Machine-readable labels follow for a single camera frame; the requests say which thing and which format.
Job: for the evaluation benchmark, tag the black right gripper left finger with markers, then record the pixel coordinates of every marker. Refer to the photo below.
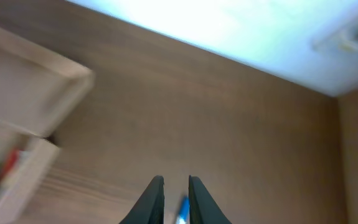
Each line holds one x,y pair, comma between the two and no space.
149,208

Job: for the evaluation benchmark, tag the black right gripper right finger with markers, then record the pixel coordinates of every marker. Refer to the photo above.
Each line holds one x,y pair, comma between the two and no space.
203,208

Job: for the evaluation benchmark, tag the blue white marker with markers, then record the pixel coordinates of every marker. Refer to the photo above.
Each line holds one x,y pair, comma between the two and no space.
182,215

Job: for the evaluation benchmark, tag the red black stapler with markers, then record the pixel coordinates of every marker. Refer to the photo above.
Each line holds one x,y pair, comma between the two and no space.
10,161

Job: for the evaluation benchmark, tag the brown cardboard box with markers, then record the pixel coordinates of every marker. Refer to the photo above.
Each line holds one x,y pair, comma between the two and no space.
39,88

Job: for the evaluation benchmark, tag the wall thermostat control panel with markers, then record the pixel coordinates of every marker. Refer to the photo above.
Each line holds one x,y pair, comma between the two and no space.
338,35

